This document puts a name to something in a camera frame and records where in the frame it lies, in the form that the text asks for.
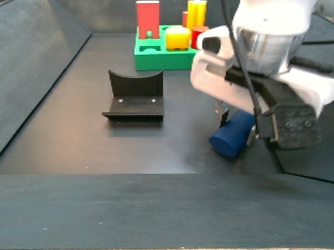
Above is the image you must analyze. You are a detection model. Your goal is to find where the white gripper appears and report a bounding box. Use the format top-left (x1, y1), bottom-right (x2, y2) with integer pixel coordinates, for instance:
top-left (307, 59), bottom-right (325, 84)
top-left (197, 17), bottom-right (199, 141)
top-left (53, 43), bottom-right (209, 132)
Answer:
top-left (191, 25), bottom-right (256, 146)

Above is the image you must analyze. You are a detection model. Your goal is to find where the blue cylinder block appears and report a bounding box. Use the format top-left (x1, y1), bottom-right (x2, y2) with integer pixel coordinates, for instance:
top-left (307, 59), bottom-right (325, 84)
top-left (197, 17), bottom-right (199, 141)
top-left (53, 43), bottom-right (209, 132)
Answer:
top-left (208, 110), bottom-right (253, 157)

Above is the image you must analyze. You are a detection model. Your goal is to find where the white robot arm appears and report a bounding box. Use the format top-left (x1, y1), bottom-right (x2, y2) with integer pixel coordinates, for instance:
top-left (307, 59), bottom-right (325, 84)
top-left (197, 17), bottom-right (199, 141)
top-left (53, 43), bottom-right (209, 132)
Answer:
top-left (191, 0), bottom-right (334, 149)

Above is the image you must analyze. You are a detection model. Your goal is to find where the black curved fixture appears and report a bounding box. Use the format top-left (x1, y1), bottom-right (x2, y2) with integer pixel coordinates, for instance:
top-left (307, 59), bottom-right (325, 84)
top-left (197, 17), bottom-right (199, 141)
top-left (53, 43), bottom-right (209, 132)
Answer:
top-left (101, 70), bottom-right (164, 120)

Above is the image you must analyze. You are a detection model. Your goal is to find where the green shape sorter base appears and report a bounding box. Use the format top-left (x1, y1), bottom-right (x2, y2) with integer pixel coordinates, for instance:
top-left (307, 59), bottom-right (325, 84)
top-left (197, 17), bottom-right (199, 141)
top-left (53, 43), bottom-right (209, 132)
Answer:
top-left (133, 25), bottom-right (196, 71)

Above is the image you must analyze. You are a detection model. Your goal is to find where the red rounded block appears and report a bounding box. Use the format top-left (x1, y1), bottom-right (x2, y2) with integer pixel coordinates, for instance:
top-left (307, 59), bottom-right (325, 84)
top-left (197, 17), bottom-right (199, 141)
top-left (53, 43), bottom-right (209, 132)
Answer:
top-left (191, 25), bottom-right (208, 49)

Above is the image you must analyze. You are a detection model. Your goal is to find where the yellow heart block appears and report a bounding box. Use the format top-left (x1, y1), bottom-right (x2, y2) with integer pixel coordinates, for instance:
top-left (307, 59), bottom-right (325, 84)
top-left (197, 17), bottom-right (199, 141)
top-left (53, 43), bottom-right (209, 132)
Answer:
top-left (165, 25), bottom-right (191, 51)

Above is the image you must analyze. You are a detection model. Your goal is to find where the yellow star block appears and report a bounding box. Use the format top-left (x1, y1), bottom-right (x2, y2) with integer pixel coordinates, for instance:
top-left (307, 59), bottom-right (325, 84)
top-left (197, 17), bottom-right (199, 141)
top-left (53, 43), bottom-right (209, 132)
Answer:
top-left (187, 0), bottom-right (207, 30)

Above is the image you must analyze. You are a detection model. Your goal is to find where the red arch block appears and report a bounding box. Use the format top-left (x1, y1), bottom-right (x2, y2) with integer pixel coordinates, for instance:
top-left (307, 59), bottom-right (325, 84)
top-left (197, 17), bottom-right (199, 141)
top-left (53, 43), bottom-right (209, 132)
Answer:
top-left (136, 0), bottom-right (160, 39)

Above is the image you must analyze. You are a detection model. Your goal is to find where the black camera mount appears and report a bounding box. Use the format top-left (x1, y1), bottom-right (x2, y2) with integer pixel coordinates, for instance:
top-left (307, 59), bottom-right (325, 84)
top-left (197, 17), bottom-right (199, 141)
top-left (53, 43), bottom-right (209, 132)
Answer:
top-left (225, 67), bottom-right (320, 149)

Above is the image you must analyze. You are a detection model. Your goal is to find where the black cable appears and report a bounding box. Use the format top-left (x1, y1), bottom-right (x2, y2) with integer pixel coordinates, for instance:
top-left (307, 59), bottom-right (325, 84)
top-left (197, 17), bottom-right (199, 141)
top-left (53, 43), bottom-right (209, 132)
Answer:
top-left (220, 0), bottom-right (263, 138)

